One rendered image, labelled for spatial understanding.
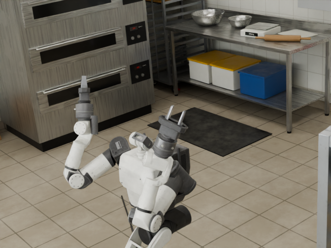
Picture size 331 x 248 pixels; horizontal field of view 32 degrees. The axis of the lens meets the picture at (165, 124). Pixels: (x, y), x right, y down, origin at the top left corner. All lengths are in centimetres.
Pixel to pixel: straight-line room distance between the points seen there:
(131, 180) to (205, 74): 416
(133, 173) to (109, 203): 220
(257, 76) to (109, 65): 158
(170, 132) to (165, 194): 33
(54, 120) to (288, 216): 265
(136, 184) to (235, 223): 187
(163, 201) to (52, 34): 353
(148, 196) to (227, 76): 423
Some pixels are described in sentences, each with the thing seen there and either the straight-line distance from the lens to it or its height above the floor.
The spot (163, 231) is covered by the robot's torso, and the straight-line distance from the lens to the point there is 294.
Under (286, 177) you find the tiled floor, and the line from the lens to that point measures 517.
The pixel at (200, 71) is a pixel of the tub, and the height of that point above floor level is 36.
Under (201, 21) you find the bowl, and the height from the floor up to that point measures 95.
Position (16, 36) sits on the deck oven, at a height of 123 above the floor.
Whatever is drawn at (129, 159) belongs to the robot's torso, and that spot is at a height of 123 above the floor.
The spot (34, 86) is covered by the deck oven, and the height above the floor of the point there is 72.
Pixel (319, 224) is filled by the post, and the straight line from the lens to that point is 163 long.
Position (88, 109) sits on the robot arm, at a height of 144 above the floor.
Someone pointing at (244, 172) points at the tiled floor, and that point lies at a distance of 526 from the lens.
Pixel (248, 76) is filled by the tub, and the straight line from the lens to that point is 634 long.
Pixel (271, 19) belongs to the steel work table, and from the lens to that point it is 671.
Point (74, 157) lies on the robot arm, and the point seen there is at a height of 123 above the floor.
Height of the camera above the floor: 243
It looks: 22 degrees down
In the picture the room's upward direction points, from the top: 5 degrees counter-clockwise
